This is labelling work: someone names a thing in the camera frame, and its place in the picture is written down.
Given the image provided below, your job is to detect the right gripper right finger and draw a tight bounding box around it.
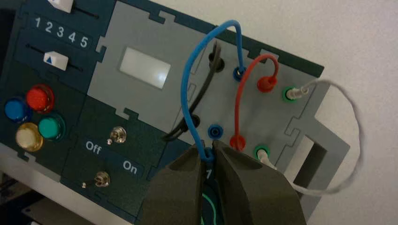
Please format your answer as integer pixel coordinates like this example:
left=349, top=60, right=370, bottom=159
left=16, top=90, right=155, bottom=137
left=212, top=140, right=307, bottom=225

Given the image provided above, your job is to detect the white banana plug wire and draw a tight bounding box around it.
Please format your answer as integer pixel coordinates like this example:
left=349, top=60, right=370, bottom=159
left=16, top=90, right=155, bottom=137
left=260, top=79, right=364, bottom=197

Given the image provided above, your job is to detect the black banana plug wire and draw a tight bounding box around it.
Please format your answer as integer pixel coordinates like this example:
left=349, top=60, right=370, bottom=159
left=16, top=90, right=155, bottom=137
left=161, top=40, right=225, bottom=142

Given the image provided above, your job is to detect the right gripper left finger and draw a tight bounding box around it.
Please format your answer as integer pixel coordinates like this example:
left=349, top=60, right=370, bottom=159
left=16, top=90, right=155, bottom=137
left=140, top=144, right=207, bottom=225

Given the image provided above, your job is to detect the yellow push button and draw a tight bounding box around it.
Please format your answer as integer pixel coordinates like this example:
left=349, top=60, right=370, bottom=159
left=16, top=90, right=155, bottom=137
left=15, top=122, right=44, bottom=153

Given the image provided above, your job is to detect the red banana plug wire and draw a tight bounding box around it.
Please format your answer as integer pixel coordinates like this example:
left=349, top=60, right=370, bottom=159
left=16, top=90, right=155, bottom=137
left=229, top=53, right=280, bottom=152

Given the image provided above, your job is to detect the small grey display screen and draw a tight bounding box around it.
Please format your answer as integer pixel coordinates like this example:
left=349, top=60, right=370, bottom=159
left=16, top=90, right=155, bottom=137
left=119, top=46, right=172, bottom=90

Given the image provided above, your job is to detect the metal toggle switch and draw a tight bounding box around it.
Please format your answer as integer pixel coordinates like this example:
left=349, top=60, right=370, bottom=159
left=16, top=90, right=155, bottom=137
left=81, top=171, right=111, bottom=189
left=106, top=126, right=128, bottom=146

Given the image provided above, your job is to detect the green banana socket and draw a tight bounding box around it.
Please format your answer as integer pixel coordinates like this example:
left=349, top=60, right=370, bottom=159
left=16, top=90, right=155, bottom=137
left=253, top=144, right=270, bottom=160
left=281, top=85, right=299, bottom=103

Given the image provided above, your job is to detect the blue banana socket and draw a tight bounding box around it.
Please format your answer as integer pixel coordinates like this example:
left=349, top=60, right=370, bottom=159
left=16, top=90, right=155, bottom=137
left=207, top=124, right=223, bottom=140
left=232, top=66, right=248, bottom=83

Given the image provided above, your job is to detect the red push button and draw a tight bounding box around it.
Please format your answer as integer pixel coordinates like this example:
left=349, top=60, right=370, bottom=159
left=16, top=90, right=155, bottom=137
left=25, top=83, right=56, bottom=114

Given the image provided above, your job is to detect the dark teal grey control box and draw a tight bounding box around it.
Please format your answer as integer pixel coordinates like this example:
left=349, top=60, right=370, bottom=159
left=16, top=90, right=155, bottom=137
left=0, top=0, right=351, bottom=225

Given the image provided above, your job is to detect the white slider knob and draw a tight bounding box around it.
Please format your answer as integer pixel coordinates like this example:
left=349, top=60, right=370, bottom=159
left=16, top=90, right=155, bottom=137
left=43, top=51, right=69, bottom=71
left=46, top=0, right=74, bottom=14

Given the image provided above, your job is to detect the blue push button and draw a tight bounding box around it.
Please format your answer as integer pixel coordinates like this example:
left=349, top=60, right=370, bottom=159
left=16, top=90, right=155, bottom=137
left=3, top=97, right=32, bottom=123

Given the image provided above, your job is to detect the teal push button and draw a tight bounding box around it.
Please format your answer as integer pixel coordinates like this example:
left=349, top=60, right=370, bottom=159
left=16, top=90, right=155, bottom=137
left=37, top=113, right=67, bottom=142

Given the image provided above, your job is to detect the blue banana plug wire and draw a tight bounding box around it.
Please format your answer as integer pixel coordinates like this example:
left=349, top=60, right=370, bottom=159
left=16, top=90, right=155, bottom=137
left=180, top=19, right=248, bottom=164

